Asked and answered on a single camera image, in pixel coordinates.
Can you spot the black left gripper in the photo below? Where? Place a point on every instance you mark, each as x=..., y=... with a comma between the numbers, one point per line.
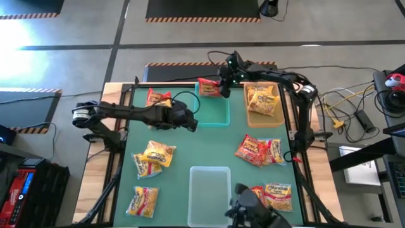
x=177, y=115

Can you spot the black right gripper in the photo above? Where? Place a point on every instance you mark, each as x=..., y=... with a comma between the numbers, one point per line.
x=235, y=71

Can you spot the red Saucy Noods packet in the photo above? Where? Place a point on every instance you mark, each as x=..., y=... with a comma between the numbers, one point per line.
x=251, y=150
x=209, y=88
x=257, y=193
x=155, y=96

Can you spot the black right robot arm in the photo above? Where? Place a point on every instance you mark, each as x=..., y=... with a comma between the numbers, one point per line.
x=272, y=74

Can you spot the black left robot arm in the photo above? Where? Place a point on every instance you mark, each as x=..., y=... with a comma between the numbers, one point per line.
x=126, y=112

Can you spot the teal plastic bin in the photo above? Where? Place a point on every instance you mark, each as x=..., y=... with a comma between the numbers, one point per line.
x=212, y=111

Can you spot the green table mat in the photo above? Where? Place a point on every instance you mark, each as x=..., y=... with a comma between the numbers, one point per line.
x=196, y=149

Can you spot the black hazard-striped floor mat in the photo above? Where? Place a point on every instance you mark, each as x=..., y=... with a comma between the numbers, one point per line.
x=28, y=6
x=25, y=111
x=202, y=9
x=190, y=74

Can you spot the orange plastic bin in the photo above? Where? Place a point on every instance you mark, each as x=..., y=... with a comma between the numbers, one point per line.
x=265, y=122

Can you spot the black stand base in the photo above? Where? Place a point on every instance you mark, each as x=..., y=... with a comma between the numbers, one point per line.
x=269, y=8

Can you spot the clear plastic bin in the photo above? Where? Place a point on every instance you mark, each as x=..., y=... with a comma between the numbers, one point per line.
x=209, y=196

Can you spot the black power adapter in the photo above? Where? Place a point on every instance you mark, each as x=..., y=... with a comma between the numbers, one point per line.
x=365, y=121

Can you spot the black crate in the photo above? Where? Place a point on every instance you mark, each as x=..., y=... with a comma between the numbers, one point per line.
x=50, y=193

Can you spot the grey desk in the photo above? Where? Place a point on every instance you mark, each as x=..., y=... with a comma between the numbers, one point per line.
x=389, y=120

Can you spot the white box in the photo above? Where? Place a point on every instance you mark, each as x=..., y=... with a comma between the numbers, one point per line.
x=364, y=177

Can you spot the black device with blue light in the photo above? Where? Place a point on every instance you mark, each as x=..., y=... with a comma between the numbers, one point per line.
x=6, y=134

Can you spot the red tool case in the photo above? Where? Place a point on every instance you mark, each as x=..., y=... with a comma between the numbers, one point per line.
x=16, y=196

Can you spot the black keyboard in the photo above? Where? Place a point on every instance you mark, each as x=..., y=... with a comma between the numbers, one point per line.
x=398, y=177

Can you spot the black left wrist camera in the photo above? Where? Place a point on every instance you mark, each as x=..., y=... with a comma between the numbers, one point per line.
x=192, y=125

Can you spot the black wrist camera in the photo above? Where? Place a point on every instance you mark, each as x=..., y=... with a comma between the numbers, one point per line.
x=192, y=125
x=225, y=90

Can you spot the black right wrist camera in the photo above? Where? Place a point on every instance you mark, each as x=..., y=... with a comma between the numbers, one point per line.
x=225, y=90

